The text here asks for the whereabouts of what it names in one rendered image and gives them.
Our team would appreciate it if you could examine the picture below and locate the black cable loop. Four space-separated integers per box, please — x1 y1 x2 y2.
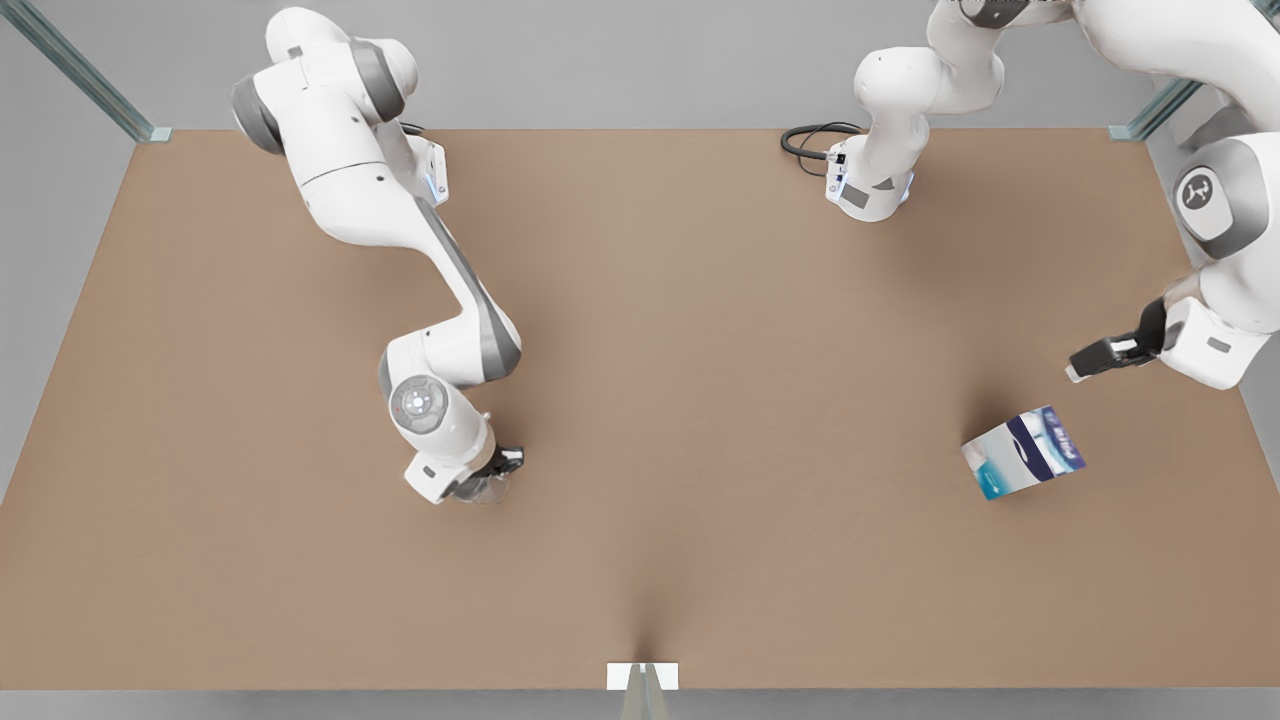
781 122 867 178

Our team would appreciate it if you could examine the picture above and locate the silver frame post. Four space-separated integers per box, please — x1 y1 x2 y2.
1108 78 1203 142
606 662 680 720
0 0 173 143

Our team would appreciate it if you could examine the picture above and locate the blue and white carton box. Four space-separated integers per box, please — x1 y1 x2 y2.
961 405 1087 501

